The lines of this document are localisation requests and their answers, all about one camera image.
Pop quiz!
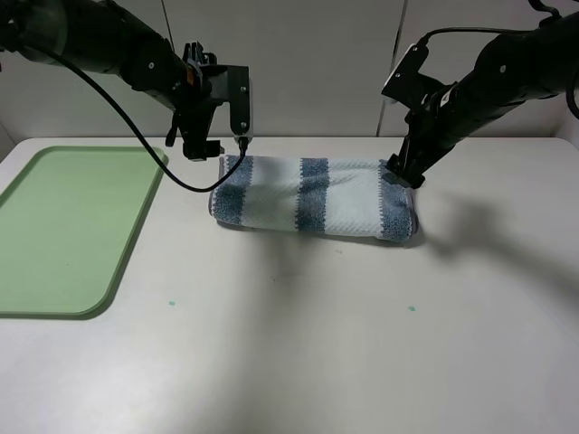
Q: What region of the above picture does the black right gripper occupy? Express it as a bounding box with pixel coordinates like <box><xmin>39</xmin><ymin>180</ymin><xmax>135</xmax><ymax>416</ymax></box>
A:
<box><xmin>384</xmin><ymin>76</ymin><xmax>479</xmax><ymax>189</ymax></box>

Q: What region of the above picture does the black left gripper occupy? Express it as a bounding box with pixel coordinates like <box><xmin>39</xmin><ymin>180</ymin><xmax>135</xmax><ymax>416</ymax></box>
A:
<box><xmin>130</xmin><ymin>40</ymin><xmax>227</xmax><ymax>163</ymax></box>

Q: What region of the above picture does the blue white striped towel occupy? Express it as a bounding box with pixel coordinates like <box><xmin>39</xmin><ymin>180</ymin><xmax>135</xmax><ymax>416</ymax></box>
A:
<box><xmin>209</xmin><ymin>155</ymin><xmax>419</xmax><ymax>244</ymax></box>

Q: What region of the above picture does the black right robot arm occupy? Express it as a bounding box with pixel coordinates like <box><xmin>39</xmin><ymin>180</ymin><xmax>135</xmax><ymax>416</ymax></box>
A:
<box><xmin>382</xmin><ymin>14</ymin><xmax>578</xmax><ymax>188</ymax></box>

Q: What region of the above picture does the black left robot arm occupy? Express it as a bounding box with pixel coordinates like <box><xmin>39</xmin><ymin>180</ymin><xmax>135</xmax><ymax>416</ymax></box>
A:
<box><xmin>1</xmin><ymin>1</ymin><xmax>223</xmax><ymax>161</ymax></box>

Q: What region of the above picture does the green plastic tray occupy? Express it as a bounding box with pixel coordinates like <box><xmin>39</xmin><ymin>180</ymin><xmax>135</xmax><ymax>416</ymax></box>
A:
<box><xmin>1</xmin><ymin>146</ymin><xmax>163</xmax><ymax>319</ymax></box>

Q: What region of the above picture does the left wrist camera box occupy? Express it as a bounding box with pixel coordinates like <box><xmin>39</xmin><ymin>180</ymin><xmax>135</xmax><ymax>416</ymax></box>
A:
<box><xmin>209</xmin><ymin>65</ymin><xmax>252</xmax><ymax>140</ymax></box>

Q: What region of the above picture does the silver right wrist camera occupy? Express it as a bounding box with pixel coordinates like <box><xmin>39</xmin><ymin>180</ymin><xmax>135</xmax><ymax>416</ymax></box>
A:
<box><xmin>381</xmin><ymin>43</ymin><xmax>429</xmax><ymax>109</ymax></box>

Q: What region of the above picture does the black left camera cable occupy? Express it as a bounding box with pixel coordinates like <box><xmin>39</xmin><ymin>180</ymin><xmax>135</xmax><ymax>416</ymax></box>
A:
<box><xmin>40</xmin><ymin>44</ymin><xmax>251</xmax><ymax>193</ymax></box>

